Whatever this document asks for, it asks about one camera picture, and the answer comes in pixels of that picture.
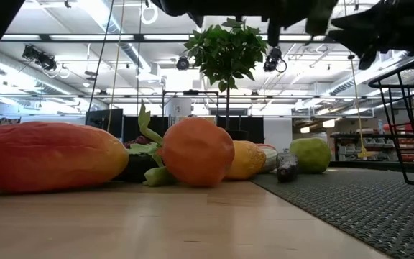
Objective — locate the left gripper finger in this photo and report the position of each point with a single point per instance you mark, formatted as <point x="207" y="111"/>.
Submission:
<point x="320" y="14"/>
<point x="274" y="30"/>

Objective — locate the red round fruit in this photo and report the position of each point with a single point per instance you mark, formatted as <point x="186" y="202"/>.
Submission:
<point x="266" y="146"/>

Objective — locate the round orange fruit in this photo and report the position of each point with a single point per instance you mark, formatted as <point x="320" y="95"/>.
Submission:
<point x="196" y="151"/>

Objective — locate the green celery bunch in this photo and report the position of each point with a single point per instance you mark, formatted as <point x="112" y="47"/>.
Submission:
<point x="144" y="122"/>

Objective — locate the small dark purple vegetable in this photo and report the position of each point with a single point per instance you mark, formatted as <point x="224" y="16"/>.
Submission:
<point x="286" y="166"/>

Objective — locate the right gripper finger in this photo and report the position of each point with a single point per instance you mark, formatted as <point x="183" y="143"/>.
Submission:
<point x="358" y="41"/>
<point x="361" y="19"/>

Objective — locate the black monitor screen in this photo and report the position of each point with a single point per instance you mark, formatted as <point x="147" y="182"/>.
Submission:
<point x="102" y="122"/>

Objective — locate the yellow textured lemon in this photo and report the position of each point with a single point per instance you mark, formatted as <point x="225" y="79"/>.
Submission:
<point x="246" y="160"/>

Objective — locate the dark purple eggplant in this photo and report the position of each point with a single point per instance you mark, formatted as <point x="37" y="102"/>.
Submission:
<point x="135" y="167"/>

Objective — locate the green apple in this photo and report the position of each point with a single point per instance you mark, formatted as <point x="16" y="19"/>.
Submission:
<point x="311" y="154"/>

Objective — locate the green potted tree black pot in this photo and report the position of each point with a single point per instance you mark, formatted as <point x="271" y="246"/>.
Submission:
<point x="225" y="54"/>

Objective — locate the grey woven placemat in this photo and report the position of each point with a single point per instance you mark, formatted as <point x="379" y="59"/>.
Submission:
<point x="354" y="216"/>

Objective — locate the black table frame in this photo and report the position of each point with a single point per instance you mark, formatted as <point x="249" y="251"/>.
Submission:
<point x="372" y="165"/>

